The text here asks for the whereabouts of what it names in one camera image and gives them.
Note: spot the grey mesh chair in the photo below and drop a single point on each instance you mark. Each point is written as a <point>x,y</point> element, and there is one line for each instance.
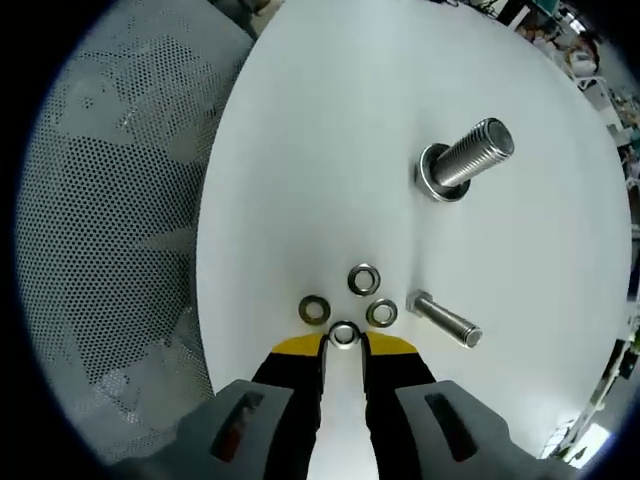
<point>125,250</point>

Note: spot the large threaded stud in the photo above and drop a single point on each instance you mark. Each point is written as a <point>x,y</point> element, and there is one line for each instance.
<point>465,160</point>

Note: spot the small steel washer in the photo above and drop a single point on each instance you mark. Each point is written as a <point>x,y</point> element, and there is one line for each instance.
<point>344,324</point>
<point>371,313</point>
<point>303,310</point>

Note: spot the large steel washer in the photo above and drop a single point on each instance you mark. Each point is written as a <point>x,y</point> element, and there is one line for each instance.
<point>450,196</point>

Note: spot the small threaded stud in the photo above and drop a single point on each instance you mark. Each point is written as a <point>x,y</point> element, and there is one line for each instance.
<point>440,317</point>

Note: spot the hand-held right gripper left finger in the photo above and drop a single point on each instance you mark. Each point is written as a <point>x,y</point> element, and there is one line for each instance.
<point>285,400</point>

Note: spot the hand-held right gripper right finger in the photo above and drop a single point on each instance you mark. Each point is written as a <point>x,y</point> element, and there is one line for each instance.
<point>400,400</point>

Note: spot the steel hex nut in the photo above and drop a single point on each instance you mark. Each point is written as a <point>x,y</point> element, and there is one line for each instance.
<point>353,280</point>

